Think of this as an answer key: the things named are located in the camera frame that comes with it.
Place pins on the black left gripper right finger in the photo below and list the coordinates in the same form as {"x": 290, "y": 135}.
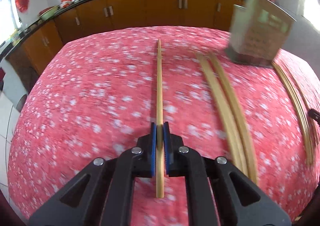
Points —
{"x": 218, "y": 193}

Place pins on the green bowl on counter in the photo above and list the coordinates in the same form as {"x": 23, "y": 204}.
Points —
{"x": 48, "y": 13}

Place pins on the red floral tablecloth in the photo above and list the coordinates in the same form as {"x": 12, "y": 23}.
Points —
{"x": 98, "y": 95}

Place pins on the brown kitchen cabinets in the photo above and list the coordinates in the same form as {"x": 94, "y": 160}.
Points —
{"x": 39, "y": 47}

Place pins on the red bag on wall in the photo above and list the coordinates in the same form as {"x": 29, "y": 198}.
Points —
{"x": 22, "y": 5}

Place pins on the wooden chopstick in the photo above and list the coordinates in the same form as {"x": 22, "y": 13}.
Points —
{"x": 226, "y": 116}
{"x": 301, "y": 116}
{"x": 240, "y": 120}
{"x": 310, "y": 120}
{"x": 159, "y": 127}

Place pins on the black object at right edge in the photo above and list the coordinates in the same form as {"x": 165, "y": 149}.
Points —
{"x": 315, "y": 115}

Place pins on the metal utensil holder box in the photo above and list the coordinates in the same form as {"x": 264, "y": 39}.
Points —
{"x": 258, "y": 30}

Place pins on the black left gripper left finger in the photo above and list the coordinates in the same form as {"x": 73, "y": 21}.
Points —
{"x": 102, "y": 192}

